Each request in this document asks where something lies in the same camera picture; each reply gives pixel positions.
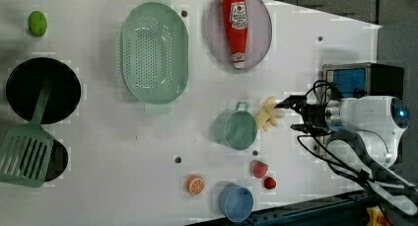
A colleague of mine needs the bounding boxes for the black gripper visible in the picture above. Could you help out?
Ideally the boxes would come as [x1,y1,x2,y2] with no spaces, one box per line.
[275,95,328,136]

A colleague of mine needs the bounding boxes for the peeled plush banana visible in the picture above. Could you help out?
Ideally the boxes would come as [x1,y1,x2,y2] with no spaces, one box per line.
[255,96,285,131]

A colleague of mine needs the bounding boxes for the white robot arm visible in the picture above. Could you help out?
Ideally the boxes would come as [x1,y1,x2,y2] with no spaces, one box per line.
[276,95,417,217]

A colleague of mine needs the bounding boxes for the black toaster oven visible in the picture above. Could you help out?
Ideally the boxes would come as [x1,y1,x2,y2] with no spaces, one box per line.
[322,62,404,100]

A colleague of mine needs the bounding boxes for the green metal cup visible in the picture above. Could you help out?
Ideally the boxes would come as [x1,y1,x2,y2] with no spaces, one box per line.
[214,101,257,151]

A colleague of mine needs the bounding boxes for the plush strawberry toy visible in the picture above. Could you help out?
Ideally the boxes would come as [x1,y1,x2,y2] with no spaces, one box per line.
[252,161,268,179]

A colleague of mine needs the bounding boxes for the small red fruit toy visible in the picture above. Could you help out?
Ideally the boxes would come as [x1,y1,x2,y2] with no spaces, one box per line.
[263,177,276,189]

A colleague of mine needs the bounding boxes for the grey oval plate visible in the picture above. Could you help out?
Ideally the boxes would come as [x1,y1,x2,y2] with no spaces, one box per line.
[206,0,272,69]

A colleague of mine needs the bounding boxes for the blue plastic cup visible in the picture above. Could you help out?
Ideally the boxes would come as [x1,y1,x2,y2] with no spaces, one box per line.
[218,183,254,223]

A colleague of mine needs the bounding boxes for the red plush ketchup bottle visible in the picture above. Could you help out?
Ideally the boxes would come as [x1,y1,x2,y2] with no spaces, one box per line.
[222,0,248,69]

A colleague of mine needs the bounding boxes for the orange slice toy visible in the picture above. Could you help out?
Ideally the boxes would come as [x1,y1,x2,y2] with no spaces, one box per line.
[186,175,205,195]

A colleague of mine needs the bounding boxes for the green plastic colander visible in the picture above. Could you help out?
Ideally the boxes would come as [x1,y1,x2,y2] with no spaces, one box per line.
[120,0,188,114]

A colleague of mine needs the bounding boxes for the small black cup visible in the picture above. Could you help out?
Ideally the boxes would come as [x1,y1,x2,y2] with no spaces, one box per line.
[44,140,68,183]

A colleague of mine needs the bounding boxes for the black round pan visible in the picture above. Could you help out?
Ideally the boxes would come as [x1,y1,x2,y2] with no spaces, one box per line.
[5,56,82,125]

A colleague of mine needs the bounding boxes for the green lime toy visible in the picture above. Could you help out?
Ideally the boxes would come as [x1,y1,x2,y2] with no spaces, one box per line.
[28,11,47,38]

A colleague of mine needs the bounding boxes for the green slotted spatula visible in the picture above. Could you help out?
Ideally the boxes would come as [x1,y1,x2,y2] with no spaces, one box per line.
[0,84,53,188]

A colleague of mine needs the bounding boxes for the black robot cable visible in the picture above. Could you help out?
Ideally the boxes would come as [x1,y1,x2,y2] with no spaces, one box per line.
[297,79,388,194]

